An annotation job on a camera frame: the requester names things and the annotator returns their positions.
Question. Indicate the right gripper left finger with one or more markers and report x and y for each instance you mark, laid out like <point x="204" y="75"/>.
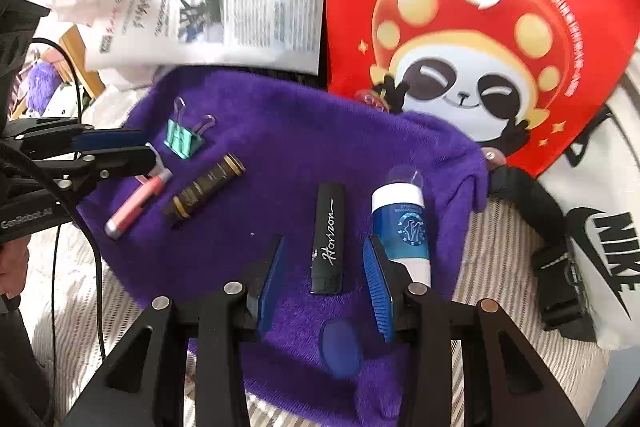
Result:
<point x="263" y="286"/>

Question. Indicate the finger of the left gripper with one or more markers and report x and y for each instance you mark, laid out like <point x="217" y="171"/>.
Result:
<point x="90" y="168"/>
<point x="50" y="137"/>

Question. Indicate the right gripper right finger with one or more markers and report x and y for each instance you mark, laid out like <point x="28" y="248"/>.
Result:
<point x="387" y="281"/>

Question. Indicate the blue white bottle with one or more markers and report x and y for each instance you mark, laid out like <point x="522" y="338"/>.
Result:
<point x="398" y="219"/>

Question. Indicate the black Horizon case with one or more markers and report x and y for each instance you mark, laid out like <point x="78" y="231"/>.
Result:
<point x="327" y="255"/>

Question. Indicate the pink tube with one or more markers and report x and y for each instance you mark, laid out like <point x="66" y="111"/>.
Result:
<point x="133" y="207"/>

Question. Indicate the pink bottle blue cap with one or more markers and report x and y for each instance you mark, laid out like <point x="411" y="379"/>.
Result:
<point x="339" y="348"/>

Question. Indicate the teal binder clip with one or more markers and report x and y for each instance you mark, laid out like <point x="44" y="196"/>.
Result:
<point x="181" y="140"/>

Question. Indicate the black gold tube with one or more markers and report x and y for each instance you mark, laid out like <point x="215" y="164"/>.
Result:
<point x="186" y="203"/>

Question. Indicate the person's left hand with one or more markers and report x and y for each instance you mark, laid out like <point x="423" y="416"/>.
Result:
<point x="14" y="258"/>

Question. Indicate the purple towel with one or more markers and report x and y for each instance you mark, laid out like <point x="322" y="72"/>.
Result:
<point x="291" y="139"/>

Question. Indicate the striped bed quilt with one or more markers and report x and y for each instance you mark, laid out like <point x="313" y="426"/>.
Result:
<point x="58" y="305"/>

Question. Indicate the white Nike bag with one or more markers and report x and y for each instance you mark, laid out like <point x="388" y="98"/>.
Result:
<point x="585" y="207"/>

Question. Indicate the red panda paper bag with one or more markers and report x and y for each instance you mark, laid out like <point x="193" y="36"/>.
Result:
<point x="521" y="76"/>

